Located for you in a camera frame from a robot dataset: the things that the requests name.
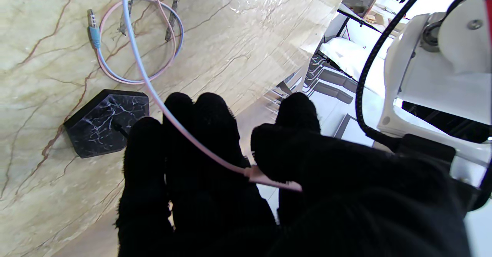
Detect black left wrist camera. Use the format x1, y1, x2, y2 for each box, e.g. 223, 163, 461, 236
392, 134, 481, 211

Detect pink wired earphone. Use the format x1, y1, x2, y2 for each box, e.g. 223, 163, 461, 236
86, 0, 303, 193

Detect black T rack marble base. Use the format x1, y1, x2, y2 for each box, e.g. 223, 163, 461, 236
63, 89, 150, 159

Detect red black left arm cables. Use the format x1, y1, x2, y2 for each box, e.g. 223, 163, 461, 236
467, 0, 492, 211

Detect dark office chair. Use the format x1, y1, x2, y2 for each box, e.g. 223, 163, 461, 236
319, 67, 358, 92
307, 80, 354, 104

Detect white covered table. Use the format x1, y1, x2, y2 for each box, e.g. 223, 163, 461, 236
319, 38, 391, 98

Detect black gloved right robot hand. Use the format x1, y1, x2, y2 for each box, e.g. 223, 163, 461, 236
115, 92, 473, 257

